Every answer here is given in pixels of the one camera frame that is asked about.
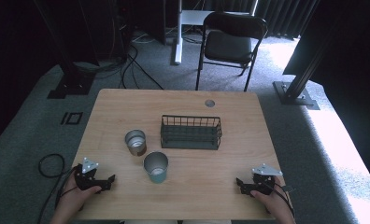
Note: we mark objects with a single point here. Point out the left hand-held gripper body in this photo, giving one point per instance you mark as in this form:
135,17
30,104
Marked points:
86,182

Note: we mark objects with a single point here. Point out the black stand with base plate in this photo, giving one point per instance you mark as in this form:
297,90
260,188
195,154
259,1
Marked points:
71,84

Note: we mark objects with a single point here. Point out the grey round table grommet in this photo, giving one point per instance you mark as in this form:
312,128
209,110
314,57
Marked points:
210,103

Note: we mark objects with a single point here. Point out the black folding chair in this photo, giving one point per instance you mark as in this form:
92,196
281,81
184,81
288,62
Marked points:
228,46

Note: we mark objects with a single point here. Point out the metal stand with base plate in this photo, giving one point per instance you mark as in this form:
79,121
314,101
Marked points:
295,93

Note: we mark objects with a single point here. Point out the person's left hand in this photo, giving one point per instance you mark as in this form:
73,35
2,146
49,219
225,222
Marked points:
71,199

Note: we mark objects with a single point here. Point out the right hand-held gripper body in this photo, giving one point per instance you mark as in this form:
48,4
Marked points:
262,183

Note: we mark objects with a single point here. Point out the dark equipment cabinet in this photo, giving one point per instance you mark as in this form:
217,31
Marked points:
136,21

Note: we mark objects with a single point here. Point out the dark pleated curtain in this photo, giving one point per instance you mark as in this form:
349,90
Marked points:
282,15

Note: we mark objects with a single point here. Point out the person's right hand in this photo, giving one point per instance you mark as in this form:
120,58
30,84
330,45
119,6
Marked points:
272,202

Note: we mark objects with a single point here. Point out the brown metal cup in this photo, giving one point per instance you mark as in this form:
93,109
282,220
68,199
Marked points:
135,142

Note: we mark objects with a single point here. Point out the teal metal cup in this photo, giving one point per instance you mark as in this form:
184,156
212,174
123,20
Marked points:
156,168

